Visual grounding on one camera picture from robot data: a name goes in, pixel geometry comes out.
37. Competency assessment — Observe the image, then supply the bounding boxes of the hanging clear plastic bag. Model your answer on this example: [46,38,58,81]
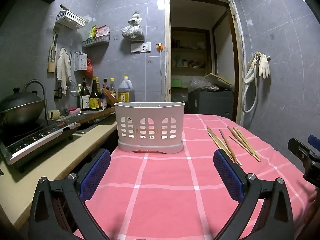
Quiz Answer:
[121,11,145,41]

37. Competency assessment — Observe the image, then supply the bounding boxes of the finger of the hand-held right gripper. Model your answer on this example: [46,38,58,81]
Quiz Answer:
[308,134,320,153]
[287,137,316,162]

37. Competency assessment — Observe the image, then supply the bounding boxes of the grey appliance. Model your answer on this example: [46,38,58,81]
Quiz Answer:
[187,90,235,118]

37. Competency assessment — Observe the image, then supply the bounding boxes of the steel sink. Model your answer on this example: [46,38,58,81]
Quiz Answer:
[56,111,117,134]

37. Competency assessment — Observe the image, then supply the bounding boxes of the tan sack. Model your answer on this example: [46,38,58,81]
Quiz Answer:
[204,73,235,92]

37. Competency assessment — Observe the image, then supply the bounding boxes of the curved metal faucet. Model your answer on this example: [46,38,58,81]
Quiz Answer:
[24,79,50,120]

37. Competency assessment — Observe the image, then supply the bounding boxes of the wooden storage shelf unit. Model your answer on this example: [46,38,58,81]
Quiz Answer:
[171,27,212,88]

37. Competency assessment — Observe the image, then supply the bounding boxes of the brown wooden block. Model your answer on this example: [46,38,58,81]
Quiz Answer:
[102,89,118,103]

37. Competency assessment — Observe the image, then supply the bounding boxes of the white rubber gloves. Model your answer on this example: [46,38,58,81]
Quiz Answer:
[241,52,262,113]

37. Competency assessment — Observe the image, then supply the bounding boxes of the silver countertop stove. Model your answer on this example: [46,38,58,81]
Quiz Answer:
[0,121,81,173]

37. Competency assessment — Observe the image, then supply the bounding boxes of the red plastic bag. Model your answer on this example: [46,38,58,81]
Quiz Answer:
[86,58,94,78]

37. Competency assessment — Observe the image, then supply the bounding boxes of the cream hanging cloth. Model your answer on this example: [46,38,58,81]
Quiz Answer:
[56,48,72,95]

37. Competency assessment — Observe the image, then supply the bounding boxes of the clear glass bottle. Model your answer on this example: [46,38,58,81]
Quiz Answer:
[109,78,117,99]

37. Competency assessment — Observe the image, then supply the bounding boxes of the crumpled clear plastic bag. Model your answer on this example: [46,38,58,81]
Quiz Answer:
[187,77,220,93]

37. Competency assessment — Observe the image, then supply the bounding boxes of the dark bottle red cap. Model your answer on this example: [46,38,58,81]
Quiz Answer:
[101,78,110,109]

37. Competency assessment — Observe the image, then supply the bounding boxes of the bunch of wooden chopsticks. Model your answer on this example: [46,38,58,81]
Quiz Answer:
[206,126,261,167]

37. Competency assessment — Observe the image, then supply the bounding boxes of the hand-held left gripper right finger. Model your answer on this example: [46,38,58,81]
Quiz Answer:
[212,149,295,240]

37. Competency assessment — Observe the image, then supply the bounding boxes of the white wall utensil box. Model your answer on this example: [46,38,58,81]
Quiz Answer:
[74,51,88,72]

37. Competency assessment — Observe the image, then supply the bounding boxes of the red snack packet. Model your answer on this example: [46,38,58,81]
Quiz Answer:
[96,26,111,37]

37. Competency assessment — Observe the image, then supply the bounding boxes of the large cooking oil jug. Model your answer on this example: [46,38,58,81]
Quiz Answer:
[117,76,135,103]

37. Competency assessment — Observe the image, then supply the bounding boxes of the dark wok with lid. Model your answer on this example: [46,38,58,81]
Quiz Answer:
[0,87,46,130]

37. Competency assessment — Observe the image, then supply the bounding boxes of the dark bottle white label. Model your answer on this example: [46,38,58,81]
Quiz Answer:
[79,78,91,111]

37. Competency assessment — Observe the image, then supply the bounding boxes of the long wooden board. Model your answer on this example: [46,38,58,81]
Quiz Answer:
[80,107,116,125]

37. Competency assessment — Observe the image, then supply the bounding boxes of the round mesh strainer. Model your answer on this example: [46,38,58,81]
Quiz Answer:
[69,80,81,98]

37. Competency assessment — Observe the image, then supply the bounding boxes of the white slotted wall basket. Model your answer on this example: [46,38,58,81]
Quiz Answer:
[56,10,87,29]

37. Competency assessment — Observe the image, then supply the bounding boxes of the pink checkered tablecloth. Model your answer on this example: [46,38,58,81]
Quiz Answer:
[72,114,320,240]

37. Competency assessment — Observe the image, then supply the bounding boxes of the wooden knife holder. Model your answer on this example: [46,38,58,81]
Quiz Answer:
[48,27,60,73]

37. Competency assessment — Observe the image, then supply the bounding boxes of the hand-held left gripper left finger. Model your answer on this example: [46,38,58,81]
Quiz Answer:
[29,148,112,240]

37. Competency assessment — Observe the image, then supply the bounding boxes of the white wall socket panel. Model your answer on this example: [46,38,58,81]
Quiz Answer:
[131,42,152,54]

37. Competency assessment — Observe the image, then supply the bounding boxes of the person's right hand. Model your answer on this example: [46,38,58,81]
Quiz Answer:
[309,187,320,203]

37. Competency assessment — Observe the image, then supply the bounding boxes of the cream rubber gloves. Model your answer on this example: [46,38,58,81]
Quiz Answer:
[258,53,271,79]

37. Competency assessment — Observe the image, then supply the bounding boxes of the grey wall shelf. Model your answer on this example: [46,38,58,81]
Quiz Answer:
[82,35,111,48]

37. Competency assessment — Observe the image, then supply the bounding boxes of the white plastic utensil basket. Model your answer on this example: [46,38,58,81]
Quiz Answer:
[114,101,186,154]

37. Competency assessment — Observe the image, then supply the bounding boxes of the wooden door frame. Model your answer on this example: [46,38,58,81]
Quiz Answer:
[164,0,248,128]

